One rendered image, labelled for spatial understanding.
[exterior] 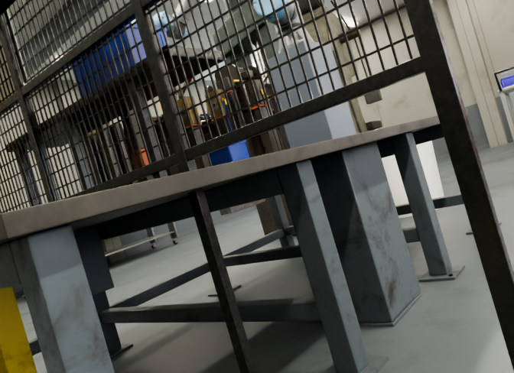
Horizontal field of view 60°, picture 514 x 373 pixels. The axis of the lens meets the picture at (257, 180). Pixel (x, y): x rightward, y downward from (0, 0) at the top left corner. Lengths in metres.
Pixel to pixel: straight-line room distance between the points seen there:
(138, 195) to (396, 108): 9.55
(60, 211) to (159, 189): 0.20
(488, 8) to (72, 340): 9.45
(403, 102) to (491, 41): 1.99
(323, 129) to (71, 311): 1.18
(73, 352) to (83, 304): 0.08
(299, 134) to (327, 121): 0.14
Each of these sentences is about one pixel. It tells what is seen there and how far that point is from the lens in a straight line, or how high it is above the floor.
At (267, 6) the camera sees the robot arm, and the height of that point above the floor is 1.25.
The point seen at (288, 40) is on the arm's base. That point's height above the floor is 1.14.
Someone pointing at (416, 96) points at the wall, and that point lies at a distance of 10.09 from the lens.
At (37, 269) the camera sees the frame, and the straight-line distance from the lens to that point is 0.81.
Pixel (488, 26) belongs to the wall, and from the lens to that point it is 9.78.
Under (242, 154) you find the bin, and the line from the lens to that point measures 1.51.
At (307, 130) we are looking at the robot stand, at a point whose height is 0.78.
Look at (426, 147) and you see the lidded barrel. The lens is 3.93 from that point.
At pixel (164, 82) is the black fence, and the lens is 1.14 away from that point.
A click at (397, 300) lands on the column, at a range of 1.80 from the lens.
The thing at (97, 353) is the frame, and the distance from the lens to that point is 0.86.
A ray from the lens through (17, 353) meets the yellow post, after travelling 2.00.
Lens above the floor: 0.64
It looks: level
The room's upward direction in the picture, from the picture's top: 16 degrees counter-clockwise
